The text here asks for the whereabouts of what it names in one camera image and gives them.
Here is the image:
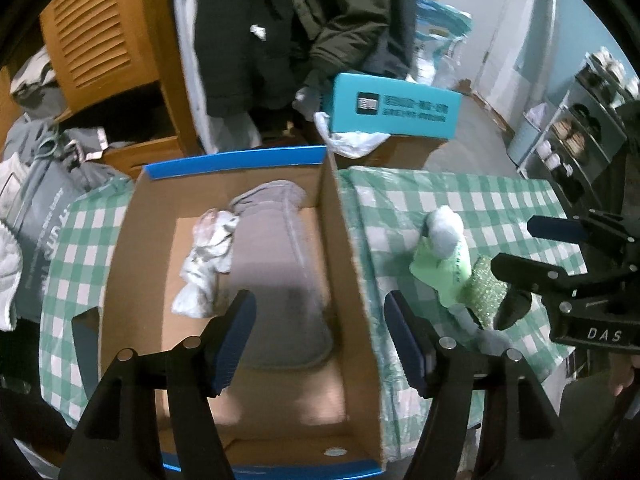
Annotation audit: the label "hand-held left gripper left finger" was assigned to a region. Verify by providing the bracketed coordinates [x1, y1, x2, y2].
[57, 290, 258, 480]

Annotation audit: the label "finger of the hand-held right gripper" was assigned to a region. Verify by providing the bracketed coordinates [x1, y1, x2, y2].
[527, 210, 631, 261]
[490, 252, 601, 331]

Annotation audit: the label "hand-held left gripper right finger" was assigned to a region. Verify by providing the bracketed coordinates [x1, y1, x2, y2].
[384, 290, 581, 480]

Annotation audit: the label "green glitter sock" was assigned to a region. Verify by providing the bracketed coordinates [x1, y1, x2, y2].
[460, 255, 508, 328]

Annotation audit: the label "blue-rimmed cardboard box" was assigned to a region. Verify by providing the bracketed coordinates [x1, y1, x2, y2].
[97, 146, 388, 478]

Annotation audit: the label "light green printed cloth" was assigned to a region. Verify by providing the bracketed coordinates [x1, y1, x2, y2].
[409, 232, 473, 308]

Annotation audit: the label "grey fuzzy sock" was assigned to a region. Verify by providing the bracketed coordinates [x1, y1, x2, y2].
[452, 305, 511, 356]
[419, 206, 466, 260]

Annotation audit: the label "grey sock in box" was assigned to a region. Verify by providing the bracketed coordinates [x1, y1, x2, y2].
[227, 180, 333, 371]

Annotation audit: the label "white crumpled cloth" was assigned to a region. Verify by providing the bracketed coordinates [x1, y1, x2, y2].
[171, 209, 241, 318]

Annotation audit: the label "pale blue waste bin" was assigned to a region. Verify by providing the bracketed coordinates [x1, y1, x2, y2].
[506, 105, 551, 168]

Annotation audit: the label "shoe rack with shoes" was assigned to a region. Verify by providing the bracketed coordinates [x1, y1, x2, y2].
[537, 50, 640, 206]

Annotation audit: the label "green checkered tablecloth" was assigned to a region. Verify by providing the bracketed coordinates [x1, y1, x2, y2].
[39, 166, 588, 463]

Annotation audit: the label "white plastic bag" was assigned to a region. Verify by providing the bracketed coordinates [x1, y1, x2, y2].
[292, 85, 393, 158]

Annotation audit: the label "blue and white packages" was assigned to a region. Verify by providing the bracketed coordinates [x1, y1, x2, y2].
[415, 0, 473, 91]

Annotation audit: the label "grey printed bag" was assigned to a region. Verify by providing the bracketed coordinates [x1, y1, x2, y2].
[0, 125, 131, 321]

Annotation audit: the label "teal printed box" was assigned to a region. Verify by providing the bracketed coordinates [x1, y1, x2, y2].
[320, 72, 463, 141]

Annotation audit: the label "white towel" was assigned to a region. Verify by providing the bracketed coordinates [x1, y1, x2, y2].
[0, 220, 23, 332]

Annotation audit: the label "grey garment with reflective stripe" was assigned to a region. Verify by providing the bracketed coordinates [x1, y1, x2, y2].
[60, 127, 112, 162]

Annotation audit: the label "black jacket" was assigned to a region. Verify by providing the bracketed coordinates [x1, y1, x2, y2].
[192, 0, 296, 116]

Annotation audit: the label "olive padded jacket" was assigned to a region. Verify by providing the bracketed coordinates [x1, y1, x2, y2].
[280, 0, 418, 81]

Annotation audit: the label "grey and white clothes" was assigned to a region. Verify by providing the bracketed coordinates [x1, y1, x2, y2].
[10, 50, 66, 116]

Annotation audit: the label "wooden louvered cabinet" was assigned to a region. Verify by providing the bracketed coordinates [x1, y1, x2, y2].
[39, 0, 206, 181]

